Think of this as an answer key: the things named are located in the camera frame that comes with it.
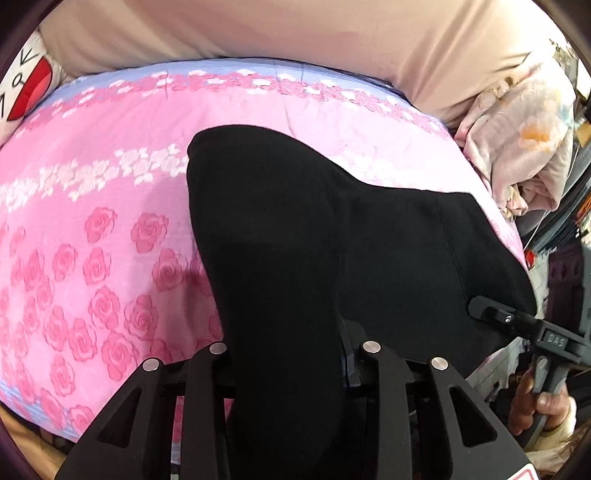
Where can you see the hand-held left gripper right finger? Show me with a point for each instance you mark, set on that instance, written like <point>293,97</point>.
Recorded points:
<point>383,392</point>

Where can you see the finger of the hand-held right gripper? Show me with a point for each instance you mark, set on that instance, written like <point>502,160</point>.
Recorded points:
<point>498,314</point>

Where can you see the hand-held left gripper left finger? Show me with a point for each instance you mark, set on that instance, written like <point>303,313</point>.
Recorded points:
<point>207,392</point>

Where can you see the black pants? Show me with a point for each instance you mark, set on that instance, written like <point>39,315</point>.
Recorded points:
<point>286,254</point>

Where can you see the person's right forearm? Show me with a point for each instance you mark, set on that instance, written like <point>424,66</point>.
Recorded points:
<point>565,441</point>

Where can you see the person's right hand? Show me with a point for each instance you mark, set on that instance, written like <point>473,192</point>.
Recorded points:
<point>549,408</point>

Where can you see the pale floral quilt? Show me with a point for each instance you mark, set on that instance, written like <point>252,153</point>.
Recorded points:
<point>521,129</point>

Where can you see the pink floral bed sheet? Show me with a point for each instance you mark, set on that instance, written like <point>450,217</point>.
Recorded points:
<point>115,138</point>

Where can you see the beige padded headboard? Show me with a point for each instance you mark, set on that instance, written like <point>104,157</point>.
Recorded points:
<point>323,32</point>

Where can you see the cat face pillow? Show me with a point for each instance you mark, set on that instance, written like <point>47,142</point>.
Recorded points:
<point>32,87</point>

